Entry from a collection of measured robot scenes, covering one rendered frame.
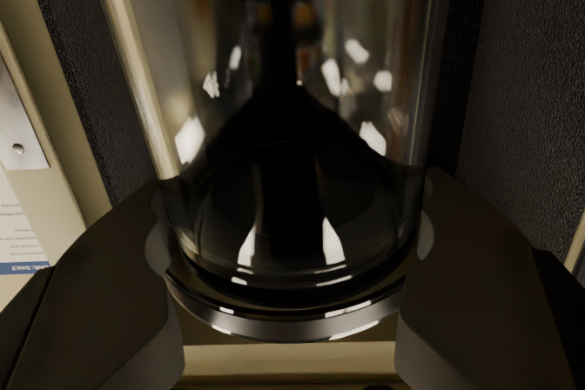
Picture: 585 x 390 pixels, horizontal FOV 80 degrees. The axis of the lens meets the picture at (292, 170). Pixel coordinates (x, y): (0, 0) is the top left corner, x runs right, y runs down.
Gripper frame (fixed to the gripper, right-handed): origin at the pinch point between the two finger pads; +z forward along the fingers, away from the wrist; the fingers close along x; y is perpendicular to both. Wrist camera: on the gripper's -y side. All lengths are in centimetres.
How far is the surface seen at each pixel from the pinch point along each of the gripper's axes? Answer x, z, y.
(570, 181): 13.8, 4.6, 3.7
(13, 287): -69, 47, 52
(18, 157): -13.3, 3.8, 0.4
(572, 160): 13.8, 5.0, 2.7
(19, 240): -62, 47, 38
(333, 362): 1.6, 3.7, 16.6
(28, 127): -12.2, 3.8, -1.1
